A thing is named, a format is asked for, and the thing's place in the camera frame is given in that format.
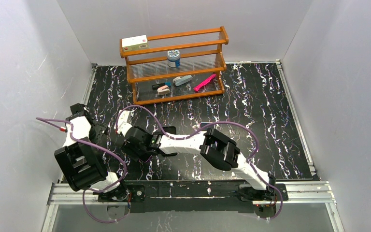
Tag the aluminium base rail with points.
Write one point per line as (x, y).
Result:
(234, 195)

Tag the grey blue stapler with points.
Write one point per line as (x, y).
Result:
(180, 80)

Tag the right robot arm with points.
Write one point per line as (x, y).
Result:
(217, 148)

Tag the black teal marker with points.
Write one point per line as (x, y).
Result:
(158, 85)

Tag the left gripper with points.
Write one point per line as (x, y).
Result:
(97, 129)

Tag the pink white stapler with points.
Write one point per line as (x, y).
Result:
(163, 90)

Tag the pink comb tool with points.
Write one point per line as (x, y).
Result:
(205, 82)

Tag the white cardboard box on table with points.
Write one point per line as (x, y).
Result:
(124, 120)

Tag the black phone case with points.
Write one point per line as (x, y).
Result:
(171, 130)

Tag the orange wooden shelf rack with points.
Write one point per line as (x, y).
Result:
(201, 56)

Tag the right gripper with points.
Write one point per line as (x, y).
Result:
(134, 147)

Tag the blue white jar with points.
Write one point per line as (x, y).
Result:
(173, 58)

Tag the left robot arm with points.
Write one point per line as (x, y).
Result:
(81, 164)

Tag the white box on shelf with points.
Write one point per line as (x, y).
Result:
(134, 43)

